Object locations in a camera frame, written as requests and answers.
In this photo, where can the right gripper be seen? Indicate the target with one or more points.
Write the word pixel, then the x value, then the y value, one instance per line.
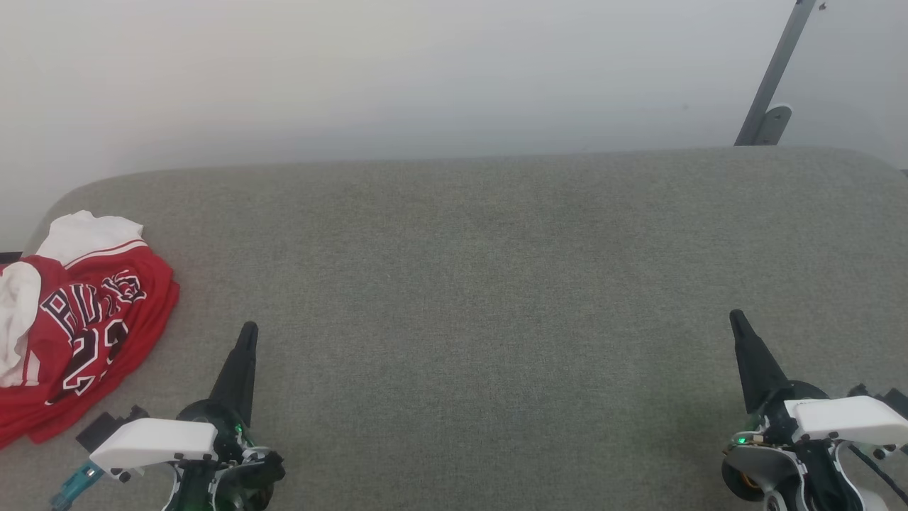
pixel 816 475

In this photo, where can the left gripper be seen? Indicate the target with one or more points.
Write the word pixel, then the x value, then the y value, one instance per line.
pixel 234 482

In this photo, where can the red Bulls basketball jersey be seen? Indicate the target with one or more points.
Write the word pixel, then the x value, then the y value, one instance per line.
pixel 106 319

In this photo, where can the grey fabric sofa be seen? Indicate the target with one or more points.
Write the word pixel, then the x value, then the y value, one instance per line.
pixel 461 319

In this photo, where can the black framed panel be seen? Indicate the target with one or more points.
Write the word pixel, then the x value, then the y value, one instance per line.
pixel 8 257

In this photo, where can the grey metal stand pole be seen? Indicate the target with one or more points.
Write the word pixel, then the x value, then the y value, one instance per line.
pixel 777 71

